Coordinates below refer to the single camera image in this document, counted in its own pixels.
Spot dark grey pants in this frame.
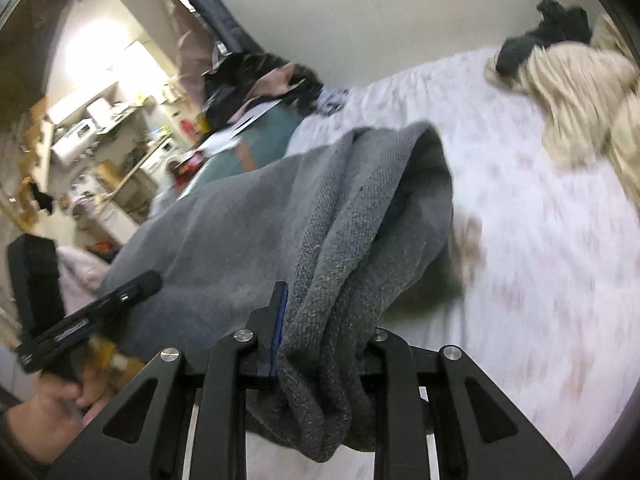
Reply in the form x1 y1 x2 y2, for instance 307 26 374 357
101 122 454 462

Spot person's left hand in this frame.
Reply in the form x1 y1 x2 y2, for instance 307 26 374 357
4 349 112 465

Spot pink bedding pile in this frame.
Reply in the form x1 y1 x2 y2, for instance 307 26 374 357
56 246 110 315

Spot white microwave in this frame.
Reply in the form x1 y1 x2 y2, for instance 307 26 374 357
51 118 99 167

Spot white floral bed sheet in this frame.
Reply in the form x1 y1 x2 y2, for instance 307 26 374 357
244 46 640 480

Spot green bed headboard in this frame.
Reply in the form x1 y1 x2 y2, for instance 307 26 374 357
180 101 303 197

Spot pile of dark clothes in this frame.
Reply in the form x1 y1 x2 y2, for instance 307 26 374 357
203 53 349 132

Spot beige floral quilt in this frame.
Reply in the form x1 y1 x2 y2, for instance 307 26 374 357
484 13 639 204

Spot black garment on quilt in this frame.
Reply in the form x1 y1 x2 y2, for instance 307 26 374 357
495 0 592 77

